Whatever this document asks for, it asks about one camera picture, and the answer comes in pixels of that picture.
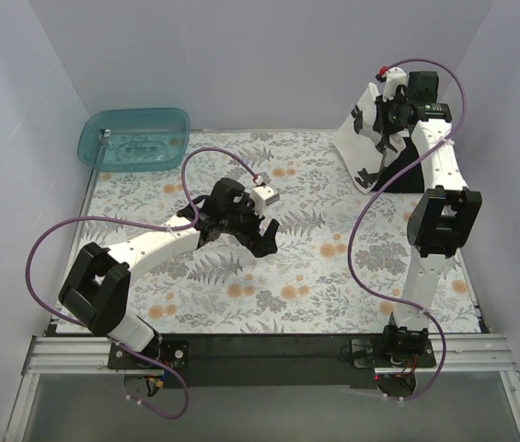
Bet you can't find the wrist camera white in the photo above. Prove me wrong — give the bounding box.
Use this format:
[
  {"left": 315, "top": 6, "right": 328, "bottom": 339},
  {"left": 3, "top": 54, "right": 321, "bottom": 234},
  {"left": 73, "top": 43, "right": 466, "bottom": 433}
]
[
  {"left": 249, "top": 175, "right": 280, "bottom": 217},
  {"left": 376, "top": 66, "right": 407, "bottom": 101}
]

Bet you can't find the floral table mat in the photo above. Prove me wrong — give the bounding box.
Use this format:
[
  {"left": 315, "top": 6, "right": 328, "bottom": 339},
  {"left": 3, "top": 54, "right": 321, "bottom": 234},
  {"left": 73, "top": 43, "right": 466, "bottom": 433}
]
[{"left": 54, "top": 131, "right": 484, "bottom": 335}]

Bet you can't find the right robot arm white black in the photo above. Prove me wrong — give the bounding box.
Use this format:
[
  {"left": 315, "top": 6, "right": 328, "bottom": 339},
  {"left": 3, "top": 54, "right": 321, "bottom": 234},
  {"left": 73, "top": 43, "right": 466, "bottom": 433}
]
[{"left": 372, "top": 67, "right": 482, "bottom": 366}]

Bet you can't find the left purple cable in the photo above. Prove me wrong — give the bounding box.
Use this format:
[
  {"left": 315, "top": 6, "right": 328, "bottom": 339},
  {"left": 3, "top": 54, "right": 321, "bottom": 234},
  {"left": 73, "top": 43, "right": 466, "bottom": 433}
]
[{"left": 26, "top": 147, "right": 263, "bottom": 420}]

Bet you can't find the folded black t shirt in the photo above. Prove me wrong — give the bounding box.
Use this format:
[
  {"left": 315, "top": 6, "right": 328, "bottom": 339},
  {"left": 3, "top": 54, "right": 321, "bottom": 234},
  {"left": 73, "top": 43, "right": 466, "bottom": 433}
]
[{"left": 373, "top": 138, "right": 425, "bottom": 194}]

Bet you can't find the teal plastic basket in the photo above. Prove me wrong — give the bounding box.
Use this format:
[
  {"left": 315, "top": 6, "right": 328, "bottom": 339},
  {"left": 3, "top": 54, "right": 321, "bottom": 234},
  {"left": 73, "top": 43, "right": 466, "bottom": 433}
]
[{"left": 76, "top": 108, "right": 191, "bottom": 173}]

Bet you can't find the white t shirt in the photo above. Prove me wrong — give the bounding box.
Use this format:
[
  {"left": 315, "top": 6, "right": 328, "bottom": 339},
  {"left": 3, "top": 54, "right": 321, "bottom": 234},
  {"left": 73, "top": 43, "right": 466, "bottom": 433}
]
[{"left": 332, "top": 83, "right": 399, "bottom": 193}]

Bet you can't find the aluminium frame rail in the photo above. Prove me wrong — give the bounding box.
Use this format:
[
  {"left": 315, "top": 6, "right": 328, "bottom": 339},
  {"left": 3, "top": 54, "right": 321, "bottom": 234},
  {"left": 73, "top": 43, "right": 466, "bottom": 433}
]
[{"left": 5, "top": 333, "right": 520, "bottom": 441}]

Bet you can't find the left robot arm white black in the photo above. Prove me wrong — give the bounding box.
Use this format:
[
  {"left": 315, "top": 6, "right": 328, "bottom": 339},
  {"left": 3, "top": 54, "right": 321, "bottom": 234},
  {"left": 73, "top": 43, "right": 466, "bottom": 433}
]
[{"left": 58, "top": 178, "right": 279, "bottom": 368}]

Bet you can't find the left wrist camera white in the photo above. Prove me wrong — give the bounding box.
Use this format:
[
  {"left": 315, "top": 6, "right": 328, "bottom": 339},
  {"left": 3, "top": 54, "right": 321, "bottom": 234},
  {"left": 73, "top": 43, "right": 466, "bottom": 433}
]
[{"left": 249, "top": 175, "right": 280, "bottom": 217}]

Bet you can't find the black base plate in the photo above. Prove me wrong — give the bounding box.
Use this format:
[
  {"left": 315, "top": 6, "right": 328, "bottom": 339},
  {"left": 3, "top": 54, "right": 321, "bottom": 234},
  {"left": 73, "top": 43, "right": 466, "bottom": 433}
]
[{"left": 106, "top": 331, "right": 438, "bottom": 391}]

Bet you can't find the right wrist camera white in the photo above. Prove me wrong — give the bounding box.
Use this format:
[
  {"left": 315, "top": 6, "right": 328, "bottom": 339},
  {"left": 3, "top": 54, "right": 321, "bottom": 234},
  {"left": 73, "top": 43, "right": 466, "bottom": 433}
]
[{"left": 376, "top": 66, "right": 407, "bottom": 101}]

